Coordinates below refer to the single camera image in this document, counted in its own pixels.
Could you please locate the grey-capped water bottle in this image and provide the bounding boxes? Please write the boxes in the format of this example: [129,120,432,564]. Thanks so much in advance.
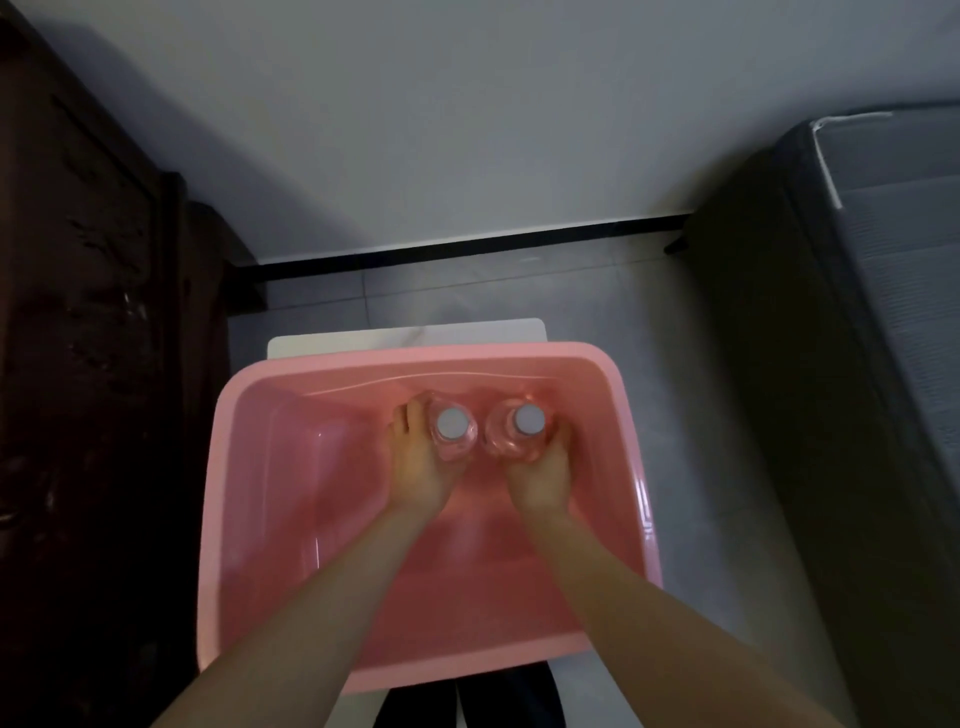
[483,393,560,463]
[423,389,481,463]

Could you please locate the white square stool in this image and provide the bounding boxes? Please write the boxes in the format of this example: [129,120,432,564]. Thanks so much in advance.
[267,317,628,728]

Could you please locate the person's right hand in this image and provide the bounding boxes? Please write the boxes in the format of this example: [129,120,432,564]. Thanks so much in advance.
[503,419,575,519]

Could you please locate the person's black trousers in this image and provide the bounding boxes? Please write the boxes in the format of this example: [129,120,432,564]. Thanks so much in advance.
[386,659,568,728]

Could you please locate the dark grey bed frame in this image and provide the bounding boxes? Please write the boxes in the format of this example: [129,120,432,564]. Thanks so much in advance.
[663,104,960,728]

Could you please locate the person's left forearm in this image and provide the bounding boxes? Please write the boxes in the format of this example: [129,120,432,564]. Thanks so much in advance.
[149,506,433,728]

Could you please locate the person's left hand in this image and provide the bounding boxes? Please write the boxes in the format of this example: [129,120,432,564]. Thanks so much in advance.
[386,397,470,523]

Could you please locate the pink plastic basin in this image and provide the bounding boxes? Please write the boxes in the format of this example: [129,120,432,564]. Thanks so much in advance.
[196,341,663,695]

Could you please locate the person's right forearm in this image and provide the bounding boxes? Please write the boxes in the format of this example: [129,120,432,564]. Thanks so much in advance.
[521,506,849,728]

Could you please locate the dark wooden sofa bench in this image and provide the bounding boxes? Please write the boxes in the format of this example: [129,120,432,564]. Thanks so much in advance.
[0,0,270,728]

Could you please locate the grey striped mattress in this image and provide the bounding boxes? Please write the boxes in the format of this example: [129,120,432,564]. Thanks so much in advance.
[809,104,960,504]

